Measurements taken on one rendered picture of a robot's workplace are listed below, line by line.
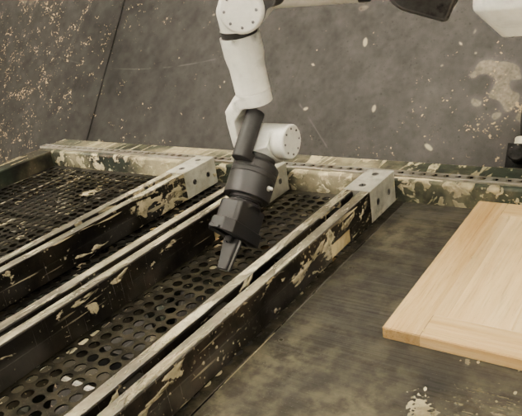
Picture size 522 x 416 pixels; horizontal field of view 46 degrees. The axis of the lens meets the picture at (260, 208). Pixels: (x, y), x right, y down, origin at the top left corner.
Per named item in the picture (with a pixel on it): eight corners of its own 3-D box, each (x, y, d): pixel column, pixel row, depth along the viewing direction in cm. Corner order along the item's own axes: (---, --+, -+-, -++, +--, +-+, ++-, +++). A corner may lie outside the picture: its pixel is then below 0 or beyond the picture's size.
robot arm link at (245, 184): (232, 245, 120) (250, 188, 123) (273, 252, 115) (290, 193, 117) (195, 224, 110) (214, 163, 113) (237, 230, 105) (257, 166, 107)
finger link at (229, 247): (216, 268, 112) (227, 237, 113) (230, 271, 110) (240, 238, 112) (211, 266, 111) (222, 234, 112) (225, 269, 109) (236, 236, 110)
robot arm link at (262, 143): (245, 186, 121) (261, 134, 124) (290, 191, 115) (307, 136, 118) (213, 162, 112) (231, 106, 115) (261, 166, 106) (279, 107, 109)
